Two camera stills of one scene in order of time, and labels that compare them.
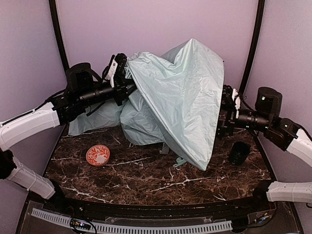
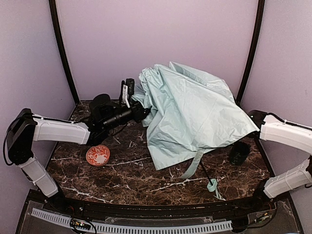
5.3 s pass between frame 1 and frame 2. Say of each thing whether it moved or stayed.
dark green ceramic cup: stayed
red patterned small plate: stayed
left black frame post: stayed
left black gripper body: moved
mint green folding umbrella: moved
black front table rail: stayed
